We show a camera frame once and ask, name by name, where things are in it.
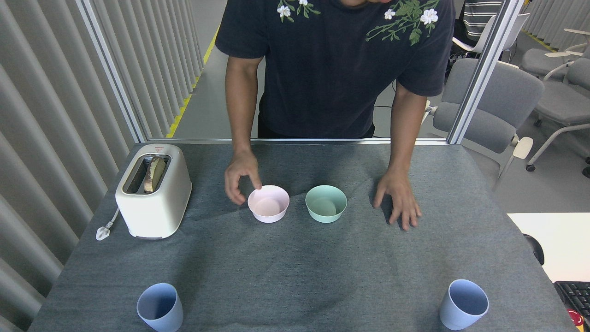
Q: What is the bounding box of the person's right hand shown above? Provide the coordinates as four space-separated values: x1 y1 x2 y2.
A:
224 150 263 206

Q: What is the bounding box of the person's left hand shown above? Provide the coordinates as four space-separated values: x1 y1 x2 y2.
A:
372 168 422 231

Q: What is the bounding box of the blue cup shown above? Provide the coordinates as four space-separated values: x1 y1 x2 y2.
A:
136 283 183 332
439 279 490 331

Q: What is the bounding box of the pink bowl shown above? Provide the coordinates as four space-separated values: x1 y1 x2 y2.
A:
248 185 290 224

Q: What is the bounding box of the green bowl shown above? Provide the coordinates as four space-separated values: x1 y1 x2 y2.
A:
305 185 348 224

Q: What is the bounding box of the toasted bread slice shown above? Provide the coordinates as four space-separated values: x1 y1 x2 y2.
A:
143 156 166 194

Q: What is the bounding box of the cream white toaster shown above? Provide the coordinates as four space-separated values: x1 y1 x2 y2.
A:
115 143 192 240

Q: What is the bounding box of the grey table cloth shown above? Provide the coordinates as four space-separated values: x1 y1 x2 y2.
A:
28 143 579 332

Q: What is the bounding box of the person in dark shirt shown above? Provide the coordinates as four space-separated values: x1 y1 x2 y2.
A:
215 0 456 139

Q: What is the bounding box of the grey office chair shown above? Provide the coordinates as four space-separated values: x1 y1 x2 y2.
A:
521 28 590 80
422 58 545 185
525 57 590 178

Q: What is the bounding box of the black rounded object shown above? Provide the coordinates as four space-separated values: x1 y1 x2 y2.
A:
523 234 545 266

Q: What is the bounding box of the white side table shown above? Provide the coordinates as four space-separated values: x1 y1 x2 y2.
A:
507 213 590 283

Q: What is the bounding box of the person in striped shirt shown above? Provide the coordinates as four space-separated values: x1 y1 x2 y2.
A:
454 0 504 47

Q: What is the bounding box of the white plastic chair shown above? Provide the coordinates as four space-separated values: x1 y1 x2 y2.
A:
452 13 531 63

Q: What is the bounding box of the black keyboard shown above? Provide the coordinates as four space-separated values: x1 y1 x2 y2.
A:
554 281 590 319

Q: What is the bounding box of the silver frame rail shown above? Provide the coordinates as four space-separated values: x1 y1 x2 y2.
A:
147 137 450 146

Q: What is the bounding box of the white toaster cable with plug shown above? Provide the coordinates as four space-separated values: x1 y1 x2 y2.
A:
95 207 121 242

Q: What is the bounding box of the silver frame post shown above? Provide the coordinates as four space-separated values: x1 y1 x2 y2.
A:
76 0 148 142
447 0 526 144

